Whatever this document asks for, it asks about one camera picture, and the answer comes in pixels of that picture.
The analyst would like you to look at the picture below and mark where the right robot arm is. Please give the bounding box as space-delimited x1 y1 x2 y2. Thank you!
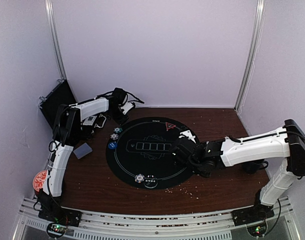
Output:
169 119 305 221

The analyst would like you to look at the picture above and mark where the chrome case handle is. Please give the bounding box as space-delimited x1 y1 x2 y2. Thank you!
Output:
95 114 107 129

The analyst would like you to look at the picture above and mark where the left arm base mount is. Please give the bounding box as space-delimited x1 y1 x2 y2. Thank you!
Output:
38 208 82 239

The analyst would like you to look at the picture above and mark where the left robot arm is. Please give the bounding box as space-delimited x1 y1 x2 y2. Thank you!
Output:
36 87 145 222

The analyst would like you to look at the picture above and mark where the grey card deck box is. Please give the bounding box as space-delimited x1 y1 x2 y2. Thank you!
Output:
73 143 93 160

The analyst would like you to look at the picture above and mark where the black poker set case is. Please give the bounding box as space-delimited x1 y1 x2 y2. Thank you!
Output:
39 79 109 145

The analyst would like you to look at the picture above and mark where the round black poker mat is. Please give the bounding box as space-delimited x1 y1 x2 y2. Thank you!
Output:
105 116 195 190

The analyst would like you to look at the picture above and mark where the dark blue mug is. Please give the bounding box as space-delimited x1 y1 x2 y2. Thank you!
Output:
242 159 269 174

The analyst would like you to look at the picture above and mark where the playing card deck in case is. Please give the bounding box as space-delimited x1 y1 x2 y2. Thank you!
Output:
82 115 97 126

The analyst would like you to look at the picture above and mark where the red patterned tin can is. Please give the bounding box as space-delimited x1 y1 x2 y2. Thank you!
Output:
32 170 49 195

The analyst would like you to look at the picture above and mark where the aluminium front rail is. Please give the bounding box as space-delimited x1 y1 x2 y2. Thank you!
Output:
16 196 297 240

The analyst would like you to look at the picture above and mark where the red triangle marker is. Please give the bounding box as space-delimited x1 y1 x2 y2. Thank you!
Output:
165 122 176 131

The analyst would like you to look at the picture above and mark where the blue small blind button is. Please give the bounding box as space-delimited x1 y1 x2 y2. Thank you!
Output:
107 141 118 150

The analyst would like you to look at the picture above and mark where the green fifty chip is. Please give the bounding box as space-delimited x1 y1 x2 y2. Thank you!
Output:
113 127 123 134

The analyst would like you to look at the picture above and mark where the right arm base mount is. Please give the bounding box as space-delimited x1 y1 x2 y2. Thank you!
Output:
231 207 275 238

